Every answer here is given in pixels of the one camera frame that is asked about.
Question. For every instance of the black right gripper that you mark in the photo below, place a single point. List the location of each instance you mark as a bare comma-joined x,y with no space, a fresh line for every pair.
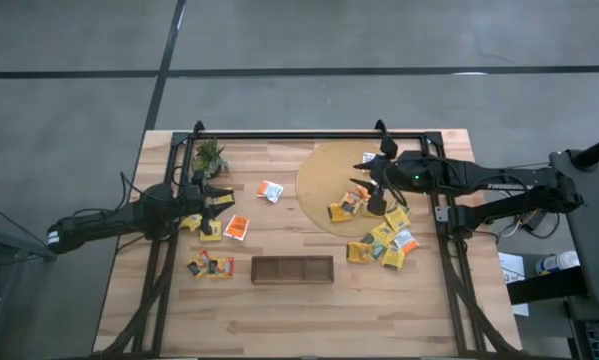
389,175

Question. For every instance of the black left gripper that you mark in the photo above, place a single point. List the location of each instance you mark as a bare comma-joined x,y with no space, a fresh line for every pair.
201,202

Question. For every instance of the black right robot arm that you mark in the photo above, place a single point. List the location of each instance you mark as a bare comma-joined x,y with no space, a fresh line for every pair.
479,180

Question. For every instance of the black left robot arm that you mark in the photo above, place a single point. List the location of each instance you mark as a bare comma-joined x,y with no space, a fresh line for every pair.
104,222

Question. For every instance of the small potted succulent plant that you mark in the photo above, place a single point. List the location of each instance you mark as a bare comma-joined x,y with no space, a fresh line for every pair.
209,161

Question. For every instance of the round woven tan placemat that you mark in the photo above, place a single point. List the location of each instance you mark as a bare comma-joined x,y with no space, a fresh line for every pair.
324,180

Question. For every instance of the pile of packets right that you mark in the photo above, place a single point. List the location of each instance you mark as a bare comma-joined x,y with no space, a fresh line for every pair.
383,233

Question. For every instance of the wooden three-compartment tray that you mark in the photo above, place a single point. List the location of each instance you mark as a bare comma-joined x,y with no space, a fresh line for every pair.
292,270

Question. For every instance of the black yellow power adapter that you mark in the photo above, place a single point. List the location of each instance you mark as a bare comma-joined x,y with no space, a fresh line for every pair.
531,220

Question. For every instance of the white paper sheet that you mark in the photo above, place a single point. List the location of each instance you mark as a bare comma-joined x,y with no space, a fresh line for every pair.
511,267

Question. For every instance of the black shelf bar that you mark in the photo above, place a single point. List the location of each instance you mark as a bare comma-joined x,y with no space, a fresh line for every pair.
544,286

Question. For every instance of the white bottle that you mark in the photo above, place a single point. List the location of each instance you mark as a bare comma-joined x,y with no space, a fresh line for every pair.
559,262

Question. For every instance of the dark metal side stand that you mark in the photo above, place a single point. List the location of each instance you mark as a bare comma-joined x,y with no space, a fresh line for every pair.
9,245

